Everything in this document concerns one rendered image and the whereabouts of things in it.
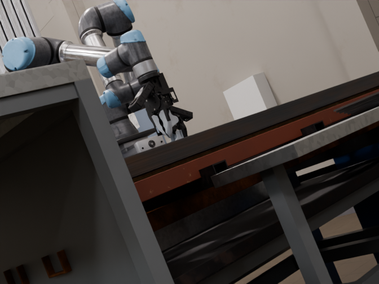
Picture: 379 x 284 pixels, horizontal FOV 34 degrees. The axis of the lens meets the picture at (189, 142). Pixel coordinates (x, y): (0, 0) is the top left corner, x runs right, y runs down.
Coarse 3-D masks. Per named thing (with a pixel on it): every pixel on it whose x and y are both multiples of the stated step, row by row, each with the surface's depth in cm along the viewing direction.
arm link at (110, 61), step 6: (108, 54) 207; (114, 54) 205; (102, 60) 208; (108, 60) 206; (114, 60) 205; (120, 60) 204; (102, 66) 208; (108, 66) 207; (114, 66) 206; (120, 66) 206; (126, 66) 206; (102, 72) 209; (108, 72) 208; (114, 72) 208; (120, 72) 210
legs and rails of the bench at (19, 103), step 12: (72, 84) 116; (12, 96) 107; (24, 96) 109; (36, 96) 110; (48, 96) 112; (60, 96) 114; (72, 96) 115; (0, 108) 105; (12, 108) 107; (24, 108) 108; (36, 108) 110; (48, 108) 115
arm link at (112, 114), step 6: (102, 96) 283; (102, 102) 283; (108, 108) 282; (114, 108) 283; (120, 108) 284; (126, 108) 285; (108, 114) 283; (114, 114) 282; (120, 114) 283; (126, 114) 286; (108, 120) 283
